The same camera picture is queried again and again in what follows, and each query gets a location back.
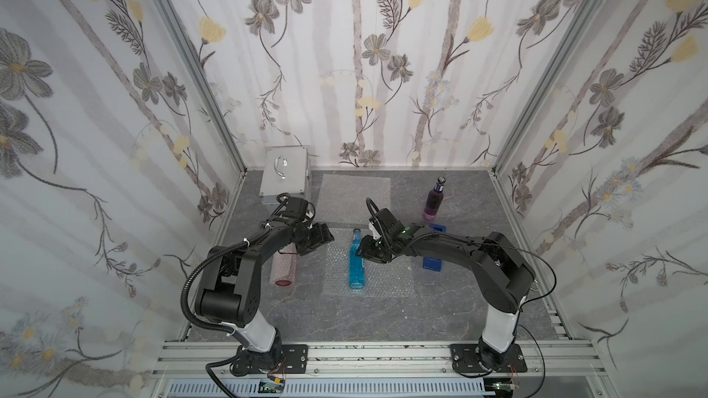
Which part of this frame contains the blue glass bottle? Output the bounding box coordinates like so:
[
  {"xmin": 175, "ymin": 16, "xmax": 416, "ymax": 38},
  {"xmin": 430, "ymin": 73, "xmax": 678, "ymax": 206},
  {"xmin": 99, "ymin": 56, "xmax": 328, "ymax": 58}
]
[{"xmin": 348, "ymin": 228, "xmax": 365, "ymax": 290}]

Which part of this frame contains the blue tape dispenser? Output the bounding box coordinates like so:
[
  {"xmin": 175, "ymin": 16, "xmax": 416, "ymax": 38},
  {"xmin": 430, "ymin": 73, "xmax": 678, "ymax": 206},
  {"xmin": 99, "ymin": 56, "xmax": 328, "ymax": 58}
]
[{"xmin": 422, "ymin": 224, "xmax": 446, "ymax": 272}]

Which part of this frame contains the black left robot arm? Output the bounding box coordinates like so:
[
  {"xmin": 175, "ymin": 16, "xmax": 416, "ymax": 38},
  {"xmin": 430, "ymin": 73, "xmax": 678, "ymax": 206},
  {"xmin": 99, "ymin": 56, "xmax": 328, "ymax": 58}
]
[{"xmin": 180, "ymin": 193, "xmax": 334, "ymax": 353}]

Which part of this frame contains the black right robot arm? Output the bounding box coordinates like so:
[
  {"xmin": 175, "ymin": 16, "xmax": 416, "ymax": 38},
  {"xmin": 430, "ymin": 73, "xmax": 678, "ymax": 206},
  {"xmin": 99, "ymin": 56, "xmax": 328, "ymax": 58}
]
[{"xmin": 356, "ymin": 226, "xmax": 536, "ymax": 356}]

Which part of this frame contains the bubble wrap sheet stack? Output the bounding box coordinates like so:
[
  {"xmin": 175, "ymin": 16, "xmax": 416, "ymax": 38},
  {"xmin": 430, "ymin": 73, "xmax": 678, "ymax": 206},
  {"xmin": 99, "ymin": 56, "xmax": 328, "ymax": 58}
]
[{"xmin": 316, "ymin": 174, "xmax": 391, "ymax": 225}]

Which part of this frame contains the silver metal first-aid case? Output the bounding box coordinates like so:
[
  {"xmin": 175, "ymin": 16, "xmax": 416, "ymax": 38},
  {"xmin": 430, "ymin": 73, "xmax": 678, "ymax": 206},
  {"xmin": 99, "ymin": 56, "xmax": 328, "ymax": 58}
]
[{"xmin": 259, "ymin": 147, "xmax": 311, "ymax": 210}]

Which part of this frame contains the purple glass bottle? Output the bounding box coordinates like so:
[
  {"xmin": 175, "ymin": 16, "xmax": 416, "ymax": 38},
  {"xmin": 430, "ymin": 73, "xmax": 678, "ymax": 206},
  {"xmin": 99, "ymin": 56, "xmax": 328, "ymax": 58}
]
[{"xmin": 423, "ymin": 176, "xmax": 446, "ymax": 221}]

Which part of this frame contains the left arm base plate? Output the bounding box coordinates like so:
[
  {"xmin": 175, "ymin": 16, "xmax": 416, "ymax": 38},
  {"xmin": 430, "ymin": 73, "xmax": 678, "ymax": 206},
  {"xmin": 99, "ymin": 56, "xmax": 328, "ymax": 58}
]
[{"xmin": 230, "ymin": 345, "xmax": 309, "ymax": 377}]

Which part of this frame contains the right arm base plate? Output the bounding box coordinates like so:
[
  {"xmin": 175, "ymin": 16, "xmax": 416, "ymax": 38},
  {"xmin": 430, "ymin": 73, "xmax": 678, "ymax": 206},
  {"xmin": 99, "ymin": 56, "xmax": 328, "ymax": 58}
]
[{"xmin": 449, "ymin": 343, "xmax": 528, "ymax": 375}]

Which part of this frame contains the black corrugated cable hose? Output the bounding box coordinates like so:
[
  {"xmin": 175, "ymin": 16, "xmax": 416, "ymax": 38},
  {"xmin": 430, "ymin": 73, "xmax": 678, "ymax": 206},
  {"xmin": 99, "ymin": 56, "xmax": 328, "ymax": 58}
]
[{"xmin": 180, "ymin": 237, "xmax": 250, "ymax": 335}]

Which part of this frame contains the white slotted cable duct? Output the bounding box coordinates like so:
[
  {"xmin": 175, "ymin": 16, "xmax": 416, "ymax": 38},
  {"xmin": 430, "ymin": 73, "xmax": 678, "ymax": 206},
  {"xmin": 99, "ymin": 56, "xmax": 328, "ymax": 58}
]
[{"xmin": 165, "ymin": 378, "xmax": 496, "ymax": 398}]

